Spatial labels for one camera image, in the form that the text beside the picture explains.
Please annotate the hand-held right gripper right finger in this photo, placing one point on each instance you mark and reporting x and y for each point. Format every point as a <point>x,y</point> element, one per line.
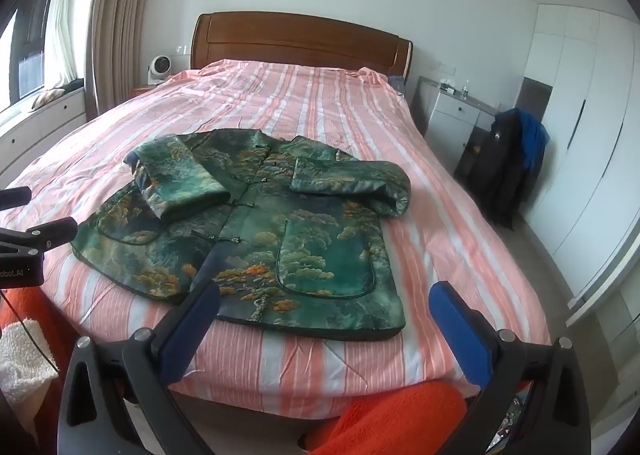
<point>457,327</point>

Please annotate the chair with blue clothing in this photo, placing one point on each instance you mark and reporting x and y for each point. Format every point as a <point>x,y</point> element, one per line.
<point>497,170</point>

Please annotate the white fleece cloth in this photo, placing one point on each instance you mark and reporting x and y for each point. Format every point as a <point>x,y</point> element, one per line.
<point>22,365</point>

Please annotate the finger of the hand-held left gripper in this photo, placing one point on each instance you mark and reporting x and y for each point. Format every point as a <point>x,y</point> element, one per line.
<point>47,232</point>
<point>15,197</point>

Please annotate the white window seat cabinet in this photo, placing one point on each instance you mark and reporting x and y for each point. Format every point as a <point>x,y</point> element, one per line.
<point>45,122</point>

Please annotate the green landscape print padded jacket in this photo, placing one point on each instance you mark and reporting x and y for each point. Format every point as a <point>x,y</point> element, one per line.
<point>300,245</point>

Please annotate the white wall switch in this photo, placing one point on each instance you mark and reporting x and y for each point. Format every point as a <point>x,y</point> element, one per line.
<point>445,68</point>

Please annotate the window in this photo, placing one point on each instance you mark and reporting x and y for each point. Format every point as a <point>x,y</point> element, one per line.
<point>30,40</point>

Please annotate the white sheer curtain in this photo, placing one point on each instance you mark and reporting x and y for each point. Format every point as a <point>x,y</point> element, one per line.
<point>62,20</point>

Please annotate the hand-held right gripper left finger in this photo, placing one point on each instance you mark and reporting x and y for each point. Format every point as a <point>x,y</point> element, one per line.
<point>192,322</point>

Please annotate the wooden bed headboard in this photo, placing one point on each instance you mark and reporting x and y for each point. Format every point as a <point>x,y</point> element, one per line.
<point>300,37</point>

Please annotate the pink striped bedspread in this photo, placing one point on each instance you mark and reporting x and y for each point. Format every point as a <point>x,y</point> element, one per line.
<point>325,95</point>

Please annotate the white desk fan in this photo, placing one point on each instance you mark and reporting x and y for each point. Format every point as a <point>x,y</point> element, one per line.
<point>160,69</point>

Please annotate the white bedside desk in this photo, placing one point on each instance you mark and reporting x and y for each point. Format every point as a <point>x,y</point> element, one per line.
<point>452,110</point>

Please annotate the white wardrobe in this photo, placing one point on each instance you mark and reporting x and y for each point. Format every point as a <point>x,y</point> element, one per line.
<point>590,135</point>

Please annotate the wooden nightstand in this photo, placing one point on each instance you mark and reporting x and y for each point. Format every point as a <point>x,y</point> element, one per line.
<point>145,90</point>

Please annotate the blue garment on chair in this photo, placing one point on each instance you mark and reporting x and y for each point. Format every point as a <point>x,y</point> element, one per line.
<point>535,140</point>

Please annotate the beige curtain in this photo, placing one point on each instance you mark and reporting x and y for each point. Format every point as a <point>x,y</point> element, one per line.
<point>122,25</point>

